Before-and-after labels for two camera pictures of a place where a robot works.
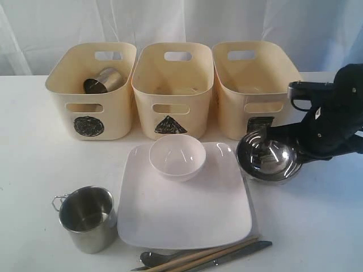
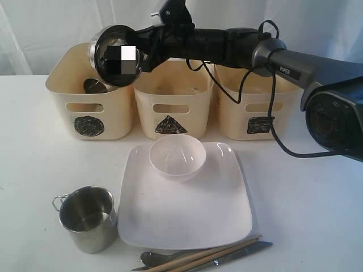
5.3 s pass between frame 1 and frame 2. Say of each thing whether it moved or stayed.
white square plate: stayed
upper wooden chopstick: stayed
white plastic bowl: stayed
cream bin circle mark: stayed
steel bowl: moved
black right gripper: moved
